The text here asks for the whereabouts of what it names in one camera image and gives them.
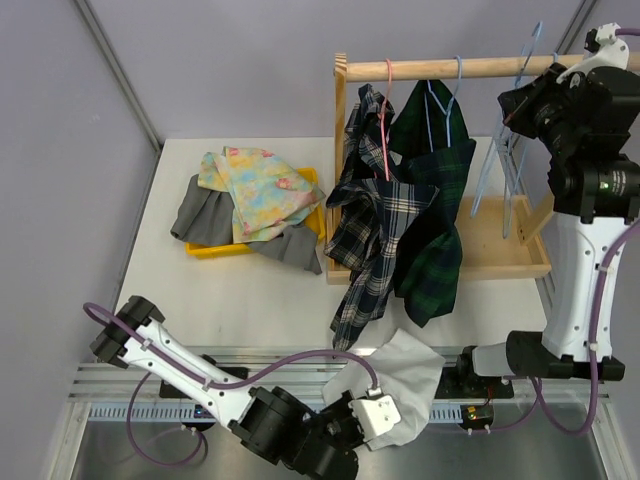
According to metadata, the navy white plaid skirt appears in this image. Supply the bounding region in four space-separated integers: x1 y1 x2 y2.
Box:
325 84 437 351

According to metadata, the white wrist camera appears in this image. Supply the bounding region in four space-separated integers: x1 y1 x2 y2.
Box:
556 22 630 84
348 387 401 443

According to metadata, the yellow plastic tray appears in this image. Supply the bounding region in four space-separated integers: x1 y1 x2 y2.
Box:
184 167 329 261

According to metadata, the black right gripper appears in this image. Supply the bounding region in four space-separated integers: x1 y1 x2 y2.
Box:
501 64 587 160

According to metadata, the aluminium mounting rail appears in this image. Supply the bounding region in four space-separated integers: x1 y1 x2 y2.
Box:
67 279 614 426

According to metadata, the pink wire hanger left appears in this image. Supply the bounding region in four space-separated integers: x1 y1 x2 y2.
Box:
378 58 393 182

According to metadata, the white grey garment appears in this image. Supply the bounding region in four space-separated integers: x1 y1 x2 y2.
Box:
322 327 447 449

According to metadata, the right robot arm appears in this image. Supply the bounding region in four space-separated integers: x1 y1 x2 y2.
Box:
453 63 639 396

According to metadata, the wooden clothes rack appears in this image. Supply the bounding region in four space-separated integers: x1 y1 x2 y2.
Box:
325 49 640 286

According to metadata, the grey pleated skirt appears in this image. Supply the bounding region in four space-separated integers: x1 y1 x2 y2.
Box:
170 175 322 275

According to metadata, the dark green plaid skirt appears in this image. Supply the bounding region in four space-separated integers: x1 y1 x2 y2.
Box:
391 80 476 327

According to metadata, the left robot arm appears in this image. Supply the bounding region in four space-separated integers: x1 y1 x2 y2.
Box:
83 296 378 479

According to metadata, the pastel floral garment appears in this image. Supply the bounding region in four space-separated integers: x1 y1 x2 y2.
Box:
198 146 325 244

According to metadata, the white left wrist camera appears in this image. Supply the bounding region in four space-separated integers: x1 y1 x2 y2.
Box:
348 387 401 443

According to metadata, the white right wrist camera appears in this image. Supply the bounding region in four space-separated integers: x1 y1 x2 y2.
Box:
556 22 630 84

